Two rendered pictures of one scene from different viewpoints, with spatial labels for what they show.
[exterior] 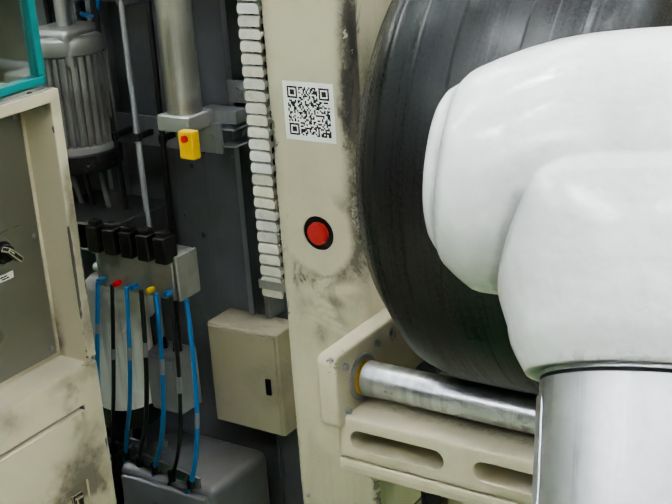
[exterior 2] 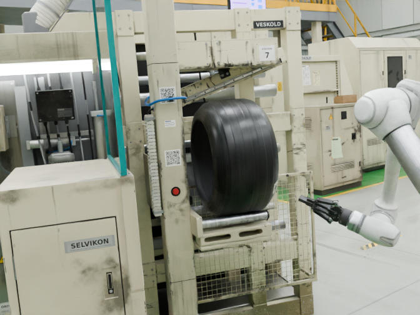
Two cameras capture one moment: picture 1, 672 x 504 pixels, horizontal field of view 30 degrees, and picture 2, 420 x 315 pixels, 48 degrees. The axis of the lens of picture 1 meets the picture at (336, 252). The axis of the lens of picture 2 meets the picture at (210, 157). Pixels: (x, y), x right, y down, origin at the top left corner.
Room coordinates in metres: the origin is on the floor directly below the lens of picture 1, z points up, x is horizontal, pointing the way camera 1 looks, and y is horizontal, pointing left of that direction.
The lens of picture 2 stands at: (-0.03, 1.58, 1.49)
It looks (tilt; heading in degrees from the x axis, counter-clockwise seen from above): 7 degrees down; 310
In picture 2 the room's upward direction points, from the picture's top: 4 degrees counter-clockwise
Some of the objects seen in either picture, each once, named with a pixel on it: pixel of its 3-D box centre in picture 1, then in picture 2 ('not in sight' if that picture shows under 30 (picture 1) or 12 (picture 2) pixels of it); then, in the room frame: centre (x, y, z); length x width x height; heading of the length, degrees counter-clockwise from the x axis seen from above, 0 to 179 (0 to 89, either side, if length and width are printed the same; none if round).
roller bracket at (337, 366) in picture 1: (408, 332); (190, 218); (1.54, -0.09, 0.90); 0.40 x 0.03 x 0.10; 146
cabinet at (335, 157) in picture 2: not in sight; (327, 147); (3.12, -4.83, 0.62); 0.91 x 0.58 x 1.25; 75
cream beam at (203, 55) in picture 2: not in sight; (219, 55); (1.62, -0.51, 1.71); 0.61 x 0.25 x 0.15; 56
